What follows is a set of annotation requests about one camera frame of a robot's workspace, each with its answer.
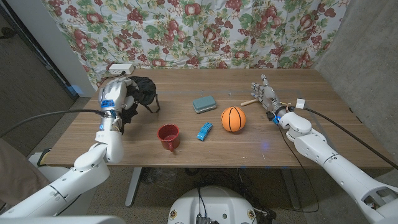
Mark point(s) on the blue toy block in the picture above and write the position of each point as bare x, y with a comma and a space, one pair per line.
204, 131

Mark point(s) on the white power strip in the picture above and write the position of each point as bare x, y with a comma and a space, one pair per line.
119, 69

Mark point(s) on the orange basketball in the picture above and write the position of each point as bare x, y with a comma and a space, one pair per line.
233, 119

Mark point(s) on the dark table leg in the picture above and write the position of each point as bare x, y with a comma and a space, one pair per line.
290, 189

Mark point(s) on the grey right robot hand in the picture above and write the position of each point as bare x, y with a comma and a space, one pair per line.
269, 96

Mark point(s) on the teal rectangular case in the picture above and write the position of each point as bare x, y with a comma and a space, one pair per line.
204, 103

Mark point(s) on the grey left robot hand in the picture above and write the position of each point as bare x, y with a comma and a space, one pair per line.
115, 93

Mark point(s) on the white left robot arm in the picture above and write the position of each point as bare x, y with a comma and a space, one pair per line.
90, 168

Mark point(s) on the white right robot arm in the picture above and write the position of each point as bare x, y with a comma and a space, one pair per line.
335, 169

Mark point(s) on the red cup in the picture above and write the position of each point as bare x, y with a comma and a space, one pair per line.
168, 135

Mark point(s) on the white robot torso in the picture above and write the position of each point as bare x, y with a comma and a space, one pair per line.
211, 205

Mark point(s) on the floral fruit print backdrop cloth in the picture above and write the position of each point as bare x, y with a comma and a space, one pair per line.
192, 34

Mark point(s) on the dark grey partition panel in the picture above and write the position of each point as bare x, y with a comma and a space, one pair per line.
25, 93

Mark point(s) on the wooden stick with blue head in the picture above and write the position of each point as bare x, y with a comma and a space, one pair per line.
248, 102

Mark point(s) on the white table leg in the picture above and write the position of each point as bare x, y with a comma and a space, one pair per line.
133, 186

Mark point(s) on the brown fabric surface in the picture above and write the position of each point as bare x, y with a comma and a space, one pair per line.
15, 177

